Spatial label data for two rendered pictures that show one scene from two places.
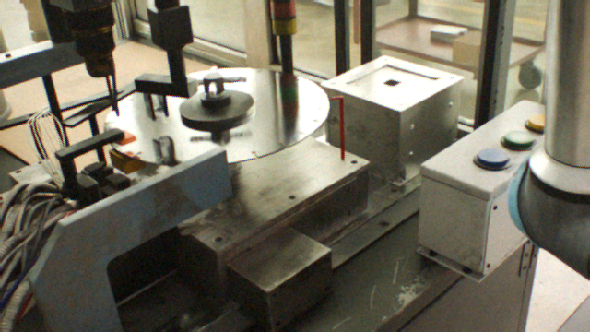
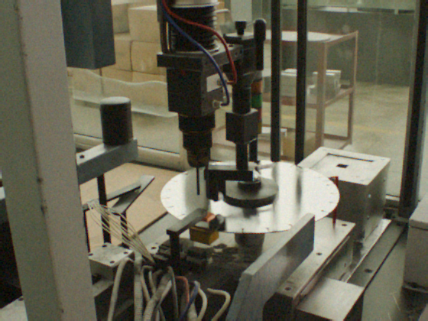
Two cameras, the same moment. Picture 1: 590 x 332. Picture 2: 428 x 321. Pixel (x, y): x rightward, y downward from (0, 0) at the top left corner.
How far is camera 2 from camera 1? 0.44 m
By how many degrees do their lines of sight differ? 17
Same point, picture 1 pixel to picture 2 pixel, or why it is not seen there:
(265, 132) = (303, 204)
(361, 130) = not seen: hidden behind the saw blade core
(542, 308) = not seen: outside the picture
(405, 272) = (402, 301)
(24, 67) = (95, 166)
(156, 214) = (286, 265)
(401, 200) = (369, 253)
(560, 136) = not seen: outside the picture
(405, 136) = (366, 204)
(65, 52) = (121, 152)
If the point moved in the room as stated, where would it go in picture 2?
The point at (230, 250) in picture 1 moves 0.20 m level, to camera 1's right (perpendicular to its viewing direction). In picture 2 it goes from (297, 296) to (401, 274)
